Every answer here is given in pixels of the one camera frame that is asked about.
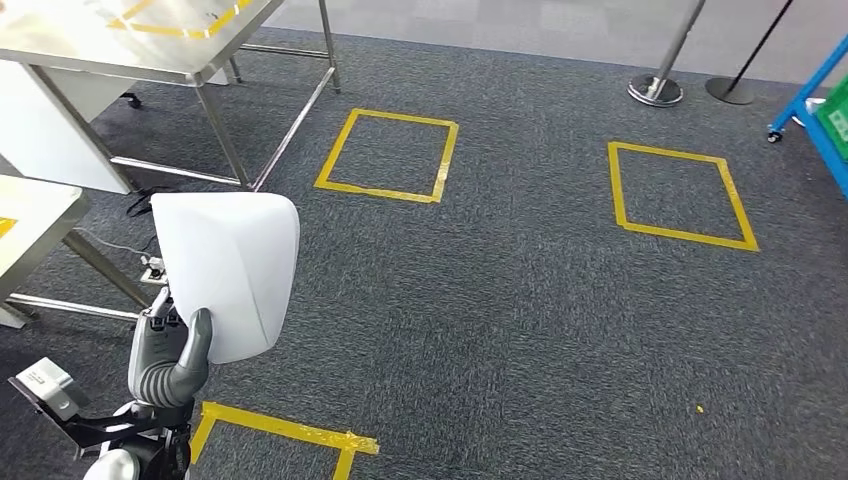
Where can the white floor power strip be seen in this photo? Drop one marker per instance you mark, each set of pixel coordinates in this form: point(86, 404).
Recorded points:
point(154, 273)

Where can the white plastic part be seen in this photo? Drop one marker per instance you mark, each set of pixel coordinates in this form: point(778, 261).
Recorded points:
point(225, 278)

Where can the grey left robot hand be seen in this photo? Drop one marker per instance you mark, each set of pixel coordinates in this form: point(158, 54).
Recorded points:
point(159, 358)

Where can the blue metal shelf rack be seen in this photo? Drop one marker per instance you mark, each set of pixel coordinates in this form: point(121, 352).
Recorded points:
point(811, 83)

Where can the thin black pole stand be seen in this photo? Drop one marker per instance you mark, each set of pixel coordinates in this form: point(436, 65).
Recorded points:
point(730, 91)

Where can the green plastic crate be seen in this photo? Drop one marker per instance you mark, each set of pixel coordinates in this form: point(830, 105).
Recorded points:
point(836, 119)

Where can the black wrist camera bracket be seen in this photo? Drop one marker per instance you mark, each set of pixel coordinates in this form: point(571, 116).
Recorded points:
point(106, 427)

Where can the white table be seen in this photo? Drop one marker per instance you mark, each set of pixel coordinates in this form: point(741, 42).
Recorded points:
point(53, 132)

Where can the yellow table tape outline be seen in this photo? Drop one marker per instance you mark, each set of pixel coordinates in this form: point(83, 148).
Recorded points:
point(6, 227)
point(159, 28)

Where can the black caster wheel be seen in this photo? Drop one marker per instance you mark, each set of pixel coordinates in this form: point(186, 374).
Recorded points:
point(130, 100)

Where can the chrome stanchion post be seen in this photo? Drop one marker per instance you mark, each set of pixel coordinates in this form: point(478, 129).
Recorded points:
point(656, 91)

